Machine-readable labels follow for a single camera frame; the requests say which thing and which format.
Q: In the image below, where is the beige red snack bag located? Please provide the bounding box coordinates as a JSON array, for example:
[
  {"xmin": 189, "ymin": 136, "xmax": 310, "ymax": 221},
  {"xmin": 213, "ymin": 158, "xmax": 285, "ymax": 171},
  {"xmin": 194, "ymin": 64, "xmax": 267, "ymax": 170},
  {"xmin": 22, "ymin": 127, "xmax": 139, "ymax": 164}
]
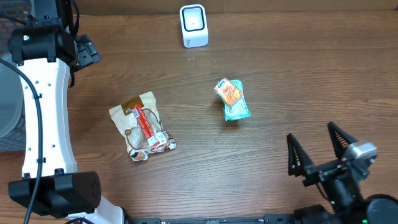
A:
[{"xmin": 109, "ymin": 91, "xmax": 177, "ymax": 162}]

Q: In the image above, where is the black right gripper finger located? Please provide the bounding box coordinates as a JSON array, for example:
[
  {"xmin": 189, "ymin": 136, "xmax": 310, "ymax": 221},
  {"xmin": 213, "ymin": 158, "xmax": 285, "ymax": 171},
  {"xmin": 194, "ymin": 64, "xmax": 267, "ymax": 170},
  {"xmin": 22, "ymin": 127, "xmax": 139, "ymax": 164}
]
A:
[
  {"xmin": 287, "ymin": 133, "xmax": 314, "ymax": 177},
  {"xmin": 327, "ymin": 121, "xmax": 358, "ymax": 159}
]

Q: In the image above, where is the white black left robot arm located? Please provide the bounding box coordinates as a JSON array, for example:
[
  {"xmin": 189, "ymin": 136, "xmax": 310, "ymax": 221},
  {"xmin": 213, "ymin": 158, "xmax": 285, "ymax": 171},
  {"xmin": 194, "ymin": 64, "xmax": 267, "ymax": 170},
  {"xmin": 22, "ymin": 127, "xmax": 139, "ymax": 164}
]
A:
[{"xmin": 7, "ymin": 0, "xmax": 129, "ymax": 223}]

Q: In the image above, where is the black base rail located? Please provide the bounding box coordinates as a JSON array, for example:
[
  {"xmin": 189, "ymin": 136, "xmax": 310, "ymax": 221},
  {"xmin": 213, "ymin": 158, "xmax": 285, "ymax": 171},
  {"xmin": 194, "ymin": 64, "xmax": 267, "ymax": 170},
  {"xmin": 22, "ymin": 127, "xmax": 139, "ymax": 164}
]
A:
[{"xmin": 124, "ymin": 214, "xmax": 294, "ymax": 224}]

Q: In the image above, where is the small orange box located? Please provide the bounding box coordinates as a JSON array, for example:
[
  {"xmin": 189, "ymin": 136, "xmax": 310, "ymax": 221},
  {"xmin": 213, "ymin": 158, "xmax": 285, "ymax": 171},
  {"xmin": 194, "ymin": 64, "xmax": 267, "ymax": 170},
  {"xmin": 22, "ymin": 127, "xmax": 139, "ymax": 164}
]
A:
[{"xmin": 214, "ymin": 78, "xmax": 243, "ymax": 107}]

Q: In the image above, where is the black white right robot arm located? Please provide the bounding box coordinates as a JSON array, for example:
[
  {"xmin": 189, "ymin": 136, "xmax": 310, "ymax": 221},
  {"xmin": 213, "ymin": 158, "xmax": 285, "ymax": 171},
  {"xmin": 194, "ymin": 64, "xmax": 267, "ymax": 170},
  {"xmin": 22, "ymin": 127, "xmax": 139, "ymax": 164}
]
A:
[{"xmin": 287, "ymin": 122, "xmax": 397, "ymax": 224}]

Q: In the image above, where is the grey plastic mesh basket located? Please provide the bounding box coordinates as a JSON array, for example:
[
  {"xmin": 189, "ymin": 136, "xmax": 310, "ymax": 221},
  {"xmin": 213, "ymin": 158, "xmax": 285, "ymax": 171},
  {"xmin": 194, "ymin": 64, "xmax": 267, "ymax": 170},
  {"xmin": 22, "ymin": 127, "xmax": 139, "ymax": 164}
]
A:
[{"xmin": 1, "ymin": 0, "xmax": 32, "ymax": 152}]

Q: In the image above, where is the teal tissue packet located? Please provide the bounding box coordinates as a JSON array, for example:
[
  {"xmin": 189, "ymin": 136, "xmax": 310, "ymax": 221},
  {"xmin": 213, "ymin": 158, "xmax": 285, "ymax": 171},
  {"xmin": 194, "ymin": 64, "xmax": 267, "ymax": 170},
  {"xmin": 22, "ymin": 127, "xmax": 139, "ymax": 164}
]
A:
[{"xmin": 223, "ymin": 80, "xmax": 251, "ymax": 121}]

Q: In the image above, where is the white barcode scanner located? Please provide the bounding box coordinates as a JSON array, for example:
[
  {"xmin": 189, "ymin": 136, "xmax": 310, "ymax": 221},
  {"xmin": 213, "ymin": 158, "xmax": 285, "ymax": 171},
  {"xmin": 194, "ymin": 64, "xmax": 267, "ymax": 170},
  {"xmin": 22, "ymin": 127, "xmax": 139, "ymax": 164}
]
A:
[{"xmin": 179, "ymin": 4, "xmax": 209, "ymax": 49}]

